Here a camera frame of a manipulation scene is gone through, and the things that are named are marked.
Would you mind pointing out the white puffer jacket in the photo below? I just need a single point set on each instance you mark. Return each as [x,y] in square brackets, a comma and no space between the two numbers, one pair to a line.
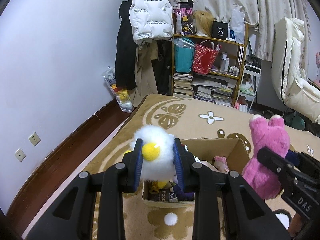
[151,20]

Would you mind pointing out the black box marked 40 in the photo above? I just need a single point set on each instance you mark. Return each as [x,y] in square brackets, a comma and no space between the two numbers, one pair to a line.
[219,30]

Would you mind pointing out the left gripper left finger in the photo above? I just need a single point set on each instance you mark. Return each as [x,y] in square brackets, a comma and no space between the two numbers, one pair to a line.
[71,215]

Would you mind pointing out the floral curtain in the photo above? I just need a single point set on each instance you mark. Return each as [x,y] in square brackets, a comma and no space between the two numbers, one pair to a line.
[263,14]

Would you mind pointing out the blonde wig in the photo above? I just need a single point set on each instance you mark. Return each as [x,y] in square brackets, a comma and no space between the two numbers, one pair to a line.
[203,23]

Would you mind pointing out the teal bag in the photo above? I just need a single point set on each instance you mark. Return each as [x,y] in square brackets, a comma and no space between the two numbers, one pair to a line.
[184,49]

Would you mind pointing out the stack of books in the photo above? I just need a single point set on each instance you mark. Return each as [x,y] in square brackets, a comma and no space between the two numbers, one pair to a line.
[182,85]

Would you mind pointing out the beige trench coat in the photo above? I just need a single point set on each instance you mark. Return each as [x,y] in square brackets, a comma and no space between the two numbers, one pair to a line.
[144,75]

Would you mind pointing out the plastic bag of toys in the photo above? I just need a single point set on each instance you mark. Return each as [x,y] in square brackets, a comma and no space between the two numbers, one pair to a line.
[120,93]

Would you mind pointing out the black tissue pack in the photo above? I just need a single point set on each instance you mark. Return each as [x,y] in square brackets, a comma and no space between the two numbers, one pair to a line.
[165,195]

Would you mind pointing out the white trolley cart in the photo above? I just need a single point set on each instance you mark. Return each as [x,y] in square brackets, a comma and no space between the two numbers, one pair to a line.
[248,88]

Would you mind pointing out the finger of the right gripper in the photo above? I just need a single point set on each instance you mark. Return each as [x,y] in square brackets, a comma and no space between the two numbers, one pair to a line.
[284,169]
[303,161]

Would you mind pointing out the pink bear plush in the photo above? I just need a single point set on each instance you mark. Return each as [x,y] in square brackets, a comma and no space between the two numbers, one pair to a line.
[270,142]

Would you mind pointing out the white fluffy duck plush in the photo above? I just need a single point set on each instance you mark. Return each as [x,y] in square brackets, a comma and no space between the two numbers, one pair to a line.
[157,154]

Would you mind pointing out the upper wall socket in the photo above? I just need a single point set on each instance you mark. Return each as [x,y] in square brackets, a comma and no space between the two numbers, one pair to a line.
[34,139]

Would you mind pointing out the cream padded chair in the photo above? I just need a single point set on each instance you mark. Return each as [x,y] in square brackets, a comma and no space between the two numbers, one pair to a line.
[288,77]

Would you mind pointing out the black hanging coat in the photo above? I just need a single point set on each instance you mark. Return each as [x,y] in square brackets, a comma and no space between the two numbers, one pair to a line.
[126,50]

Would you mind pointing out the wooden bookshelf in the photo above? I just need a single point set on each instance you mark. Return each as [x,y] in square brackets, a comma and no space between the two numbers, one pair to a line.
[221,84]

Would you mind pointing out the yellow plush toy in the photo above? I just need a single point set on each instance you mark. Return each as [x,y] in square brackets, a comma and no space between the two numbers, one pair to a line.
[157,186]

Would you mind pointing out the pink tissue pack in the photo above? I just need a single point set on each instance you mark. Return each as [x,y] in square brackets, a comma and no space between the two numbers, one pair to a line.
[220,163]

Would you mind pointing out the open cardboard box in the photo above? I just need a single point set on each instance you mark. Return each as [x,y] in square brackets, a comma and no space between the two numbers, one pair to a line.
[234,149]

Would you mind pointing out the pink swirl cushion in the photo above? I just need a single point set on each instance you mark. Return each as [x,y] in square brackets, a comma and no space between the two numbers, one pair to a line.
[209,165]

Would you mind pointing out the beige patterned carpet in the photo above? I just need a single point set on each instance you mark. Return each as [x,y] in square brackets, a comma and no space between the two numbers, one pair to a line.
[193,119]

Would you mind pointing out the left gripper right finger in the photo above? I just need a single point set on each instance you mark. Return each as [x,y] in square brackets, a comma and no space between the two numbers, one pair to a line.
[243,213]

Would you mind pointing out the red gift bag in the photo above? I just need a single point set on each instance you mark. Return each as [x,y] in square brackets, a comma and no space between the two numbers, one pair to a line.
[204,56]

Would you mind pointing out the lower wall socket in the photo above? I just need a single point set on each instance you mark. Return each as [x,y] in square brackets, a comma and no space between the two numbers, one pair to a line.
[20,155]

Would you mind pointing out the wall socket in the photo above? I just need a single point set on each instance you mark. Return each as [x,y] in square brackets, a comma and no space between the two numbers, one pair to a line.
[34,139]
[20,155]

